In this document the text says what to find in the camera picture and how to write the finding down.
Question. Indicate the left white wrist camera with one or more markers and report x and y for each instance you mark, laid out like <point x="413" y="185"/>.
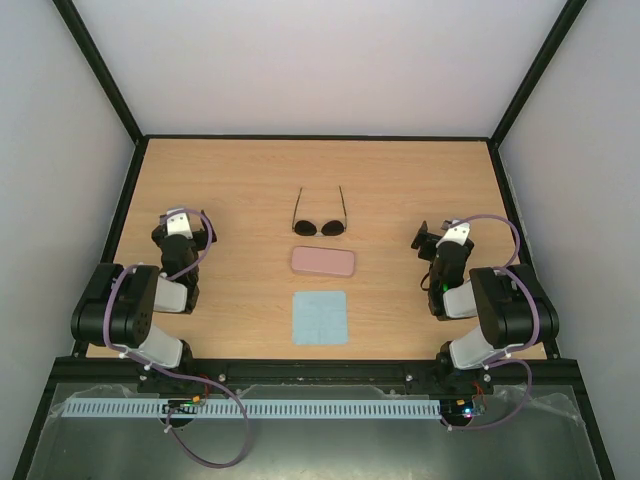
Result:
<point x="177" y="222"/>

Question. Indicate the right controller circuit board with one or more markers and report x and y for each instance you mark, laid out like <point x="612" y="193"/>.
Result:
<point x="463" y="409"/>

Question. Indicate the controller circuit board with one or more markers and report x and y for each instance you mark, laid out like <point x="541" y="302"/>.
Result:
<point x="182" y="402"/>
<point x="463" y="409"/>

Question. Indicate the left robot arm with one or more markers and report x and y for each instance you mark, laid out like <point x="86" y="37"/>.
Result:
<point x="116" y="309"/>

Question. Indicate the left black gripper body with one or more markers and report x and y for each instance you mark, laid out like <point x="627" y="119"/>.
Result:
<point x="203" y="239"/>

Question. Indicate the black aluminium frame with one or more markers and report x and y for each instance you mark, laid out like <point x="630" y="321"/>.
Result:
<point x="554" y="369"/>

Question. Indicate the light blue cleaning cloth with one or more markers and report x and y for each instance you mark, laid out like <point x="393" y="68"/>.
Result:
<point x="319" y="318"/>

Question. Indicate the pink glasses case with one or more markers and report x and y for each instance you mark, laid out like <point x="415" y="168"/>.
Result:
<point x="323" y="261"/>

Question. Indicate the light blue slotted cable duct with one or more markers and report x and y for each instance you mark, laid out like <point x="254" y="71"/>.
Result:
<point x="253" y="409"/>

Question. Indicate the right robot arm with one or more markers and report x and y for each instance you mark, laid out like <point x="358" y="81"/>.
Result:
<point x="513" y="310"/>

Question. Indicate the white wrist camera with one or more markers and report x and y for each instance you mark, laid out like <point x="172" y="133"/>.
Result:
<point x="177" y="222"/>
<point x="455" y="231"/>

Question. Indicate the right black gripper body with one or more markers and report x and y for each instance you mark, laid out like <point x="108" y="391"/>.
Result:
<point x="425" y="242"/>

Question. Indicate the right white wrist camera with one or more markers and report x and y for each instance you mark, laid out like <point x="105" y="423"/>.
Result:
<point x="455" y="231"/>

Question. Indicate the left controller circuit board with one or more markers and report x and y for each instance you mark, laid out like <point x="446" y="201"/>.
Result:
<point x="182" y="402"/>

